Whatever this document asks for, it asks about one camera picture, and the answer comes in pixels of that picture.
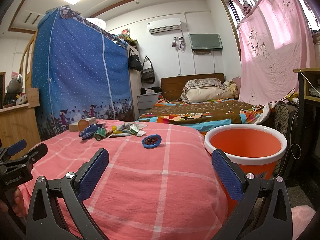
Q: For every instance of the green wall panel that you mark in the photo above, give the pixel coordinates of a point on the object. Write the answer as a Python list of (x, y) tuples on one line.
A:
[(205, 42)]

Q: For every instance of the blue fabric wardrobe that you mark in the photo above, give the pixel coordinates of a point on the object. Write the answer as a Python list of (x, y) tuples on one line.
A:
[(81, 71)]

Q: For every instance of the wooden cabinet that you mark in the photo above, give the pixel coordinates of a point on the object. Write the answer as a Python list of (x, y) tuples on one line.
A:
[(19, 122)]

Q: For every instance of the person left hand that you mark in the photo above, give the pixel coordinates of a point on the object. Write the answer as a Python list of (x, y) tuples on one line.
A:
[(18, 207)]

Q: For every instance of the orange trash bin white rim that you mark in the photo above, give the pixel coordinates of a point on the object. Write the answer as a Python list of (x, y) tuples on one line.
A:
[(255, 148)]

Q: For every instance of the beige floral pillow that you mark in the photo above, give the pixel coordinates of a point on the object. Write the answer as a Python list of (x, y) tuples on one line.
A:
[(202, 90)]

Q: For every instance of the wooden desk shelf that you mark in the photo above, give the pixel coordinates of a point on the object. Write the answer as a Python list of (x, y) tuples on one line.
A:
[(308, 116)]

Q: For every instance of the blue bowl with red bits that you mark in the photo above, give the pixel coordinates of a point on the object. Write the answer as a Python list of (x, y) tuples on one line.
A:
[(151, 141)]

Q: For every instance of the black hanging bag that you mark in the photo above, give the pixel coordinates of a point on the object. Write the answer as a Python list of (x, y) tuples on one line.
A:
[(134, 62)]

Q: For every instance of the green white ointment packet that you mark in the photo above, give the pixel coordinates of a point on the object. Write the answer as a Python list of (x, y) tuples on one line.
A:
[(116, 135)]

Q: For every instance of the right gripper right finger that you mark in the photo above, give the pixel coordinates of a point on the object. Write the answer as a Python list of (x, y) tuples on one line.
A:
[(263, 208)]

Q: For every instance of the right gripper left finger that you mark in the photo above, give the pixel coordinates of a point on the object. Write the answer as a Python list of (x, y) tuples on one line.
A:
[(45, 218)]

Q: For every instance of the white air conditioner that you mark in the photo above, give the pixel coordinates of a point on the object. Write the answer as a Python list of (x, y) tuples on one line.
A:
[(164, 25)]

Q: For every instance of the white tissue paper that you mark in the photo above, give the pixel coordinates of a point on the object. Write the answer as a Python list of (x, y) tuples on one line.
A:
[(140, 133)]

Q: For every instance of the thick old book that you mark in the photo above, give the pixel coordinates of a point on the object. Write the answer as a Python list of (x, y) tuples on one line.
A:
[(73, 127)]

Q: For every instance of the grey hanging tote bag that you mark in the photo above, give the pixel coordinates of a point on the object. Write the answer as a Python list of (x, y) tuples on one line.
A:
[(147, 74)]

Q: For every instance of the grey nightstand drawers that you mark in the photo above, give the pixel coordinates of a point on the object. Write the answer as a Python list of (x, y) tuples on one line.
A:
[(147, 101)]

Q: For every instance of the green white medicine box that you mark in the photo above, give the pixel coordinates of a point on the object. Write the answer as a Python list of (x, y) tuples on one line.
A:
[(134, 129)]

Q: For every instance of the green small box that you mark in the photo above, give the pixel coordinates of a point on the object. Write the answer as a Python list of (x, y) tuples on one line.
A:
[(100, 134)]

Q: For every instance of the colourful striped bed quilt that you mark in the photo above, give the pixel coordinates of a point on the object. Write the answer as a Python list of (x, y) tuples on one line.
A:
[(204, 116)]

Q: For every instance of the round brown paper container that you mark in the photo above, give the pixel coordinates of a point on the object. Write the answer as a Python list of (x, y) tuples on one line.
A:
[(82, 124)]

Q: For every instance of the pink checked blanket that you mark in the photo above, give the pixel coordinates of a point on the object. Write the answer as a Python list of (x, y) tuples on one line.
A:
[(168, 192)]

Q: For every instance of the wooden headboard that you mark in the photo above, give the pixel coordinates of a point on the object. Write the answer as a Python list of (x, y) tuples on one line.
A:
[(172, 87)]

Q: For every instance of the black mesh fan guard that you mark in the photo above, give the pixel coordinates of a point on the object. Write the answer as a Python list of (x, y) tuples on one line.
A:
[(286, 122)]

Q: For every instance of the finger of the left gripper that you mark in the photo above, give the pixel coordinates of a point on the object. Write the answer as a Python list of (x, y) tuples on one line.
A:
[(16, 148), (35, 154)]

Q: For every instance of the dark blue snack wrapper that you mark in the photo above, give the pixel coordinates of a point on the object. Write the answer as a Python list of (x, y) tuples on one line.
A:
[(88, 132)]

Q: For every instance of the beige medicine sachet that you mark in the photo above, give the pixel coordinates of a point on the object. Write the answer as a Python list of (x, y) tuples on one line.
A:
[(139, 125)]

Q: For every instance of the pink hanging sheet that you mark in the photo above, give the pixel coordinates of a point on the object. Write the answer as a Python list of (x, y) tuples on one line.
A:
[(275, 39)]

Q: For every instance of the grey plush toy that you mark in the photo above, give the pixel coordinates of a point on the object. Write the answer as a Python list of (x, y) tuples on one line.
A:
[(15, 85)]

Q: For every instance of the grey sock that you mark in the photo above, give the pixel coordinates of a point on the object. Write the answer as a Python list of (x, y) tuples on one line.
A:
[(123, 126)]

